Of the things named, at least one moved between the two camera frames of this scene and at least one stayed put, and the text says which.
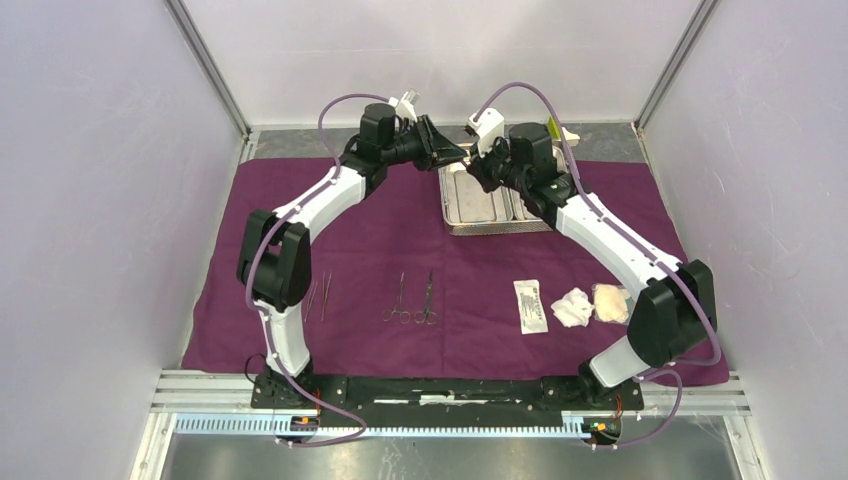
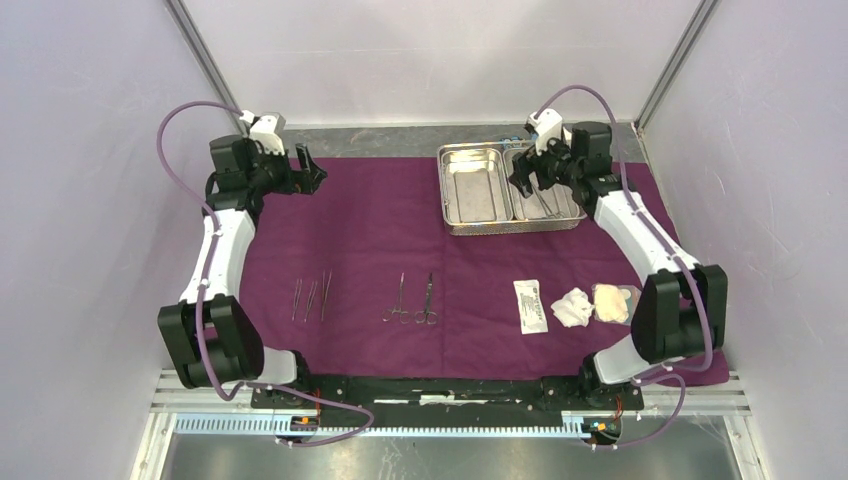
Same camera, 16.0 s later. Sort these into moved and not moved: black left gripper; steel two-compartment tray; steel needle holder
Moved: black left gripper
Not moved: steel needle holder; steel two-compartment tray
